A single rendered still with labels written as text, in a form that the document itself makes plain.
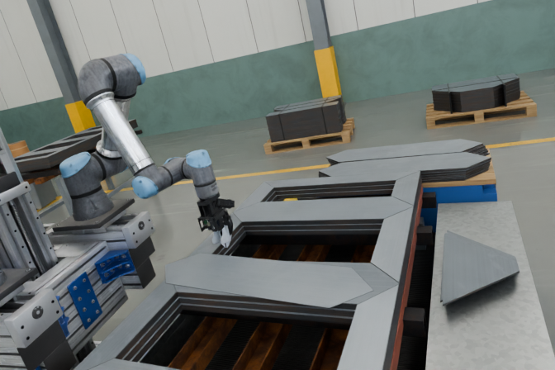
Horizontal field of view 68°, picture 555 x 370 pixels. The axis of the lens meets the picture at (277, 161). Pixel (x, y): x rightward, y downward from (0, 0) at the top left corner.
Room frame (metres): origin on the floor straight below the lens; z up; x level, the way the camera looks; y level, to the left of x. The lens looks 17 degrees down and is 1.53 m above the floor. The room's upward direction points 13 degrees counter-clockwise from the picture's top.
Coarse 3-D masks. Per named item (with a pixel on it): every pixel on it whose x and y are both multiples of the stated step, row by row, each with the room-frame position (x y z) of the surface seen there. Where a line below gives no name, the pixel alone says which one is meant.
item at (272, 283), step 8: (280, 264) 1.11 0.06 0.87; (288, 264) 1.10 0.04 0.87; (296, 264) 1.09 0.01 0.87; (272, 272) 1.08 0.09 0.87; (280, 272) 1.07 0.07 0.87; (288, 272) 1.06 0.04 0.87; (264, 280) 1.05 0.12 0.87; (272, 280) 1.04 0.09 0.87; (280, 280) 1.03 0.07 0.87; (256, 288) 1.02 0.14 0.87; (264, 288) 1.01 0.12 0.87; (272, 288) 1.00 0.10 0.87; (280, 288) 0.99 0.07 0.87; (256, 296) 0.98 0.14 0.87; (264, 296) 0.97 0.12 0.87; (272, 296) 0.96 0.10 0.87
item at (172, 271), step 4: (192, 256) 1.30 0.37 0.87; (196, 256) 1.30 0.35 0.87; (180, 260) 1.29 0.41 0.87; (184, 260) 1.29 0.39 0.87; (188, 260) 1.28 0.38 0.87; (176, 264) 1.27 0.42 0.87; (180, 264) 1.26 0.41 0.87; (184, 264) 1.26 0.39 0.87; (168, 268) 1.25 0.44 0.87; (172, 268) 1.25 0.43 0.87; (176, 268) 1.24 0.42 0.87; (180, 268) 1.24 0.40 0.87; (168, 272) 1.23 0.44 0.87; (172, 272) 1.23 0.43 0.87; (176, 272) 1.22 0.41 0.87; (168, 276) 1.20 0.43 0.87; (172, 276) 1.20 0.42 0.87; (168, 280) 1.18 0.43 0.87
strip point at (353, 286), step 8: (352, 272) 0.99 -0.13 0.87; (344, 280) 0.96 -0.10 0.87; (352, 280) 0.95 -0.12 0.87; (360, 280) 0.94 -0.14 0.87; (344, 288) 0.92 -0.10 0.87; (352, 288) 0.92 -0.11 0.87; (360, 288) 0.91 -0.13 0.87; (368, 288) 0.90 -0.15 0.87; (336, 296) 0.90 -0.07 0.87; (344, 296) 0.89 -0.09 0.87; (352, 296) 0.88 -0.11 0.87; (336, 304) 0.87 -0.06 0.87
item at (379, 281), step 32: (288, 192) 1.76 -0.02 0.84; (320, 192) 1.69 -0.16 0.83; (352, 192) 1.62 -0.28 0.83; (384, 192) 1.56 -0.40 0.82; (416, 192) 1.40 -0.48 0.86; (256, 224) 1.47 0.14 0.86; (288, 224) 1.41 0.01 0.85; (320, 224) 1.35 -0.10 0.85; (352, 224) 1.30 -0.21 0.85; (192, 288) 1.10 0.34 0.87; (384, 288) 0.89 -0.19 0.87; (160, 320) 1.01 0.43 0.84; (320, 320) 0.88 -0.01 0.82; (128, 352) 0.90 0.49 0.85
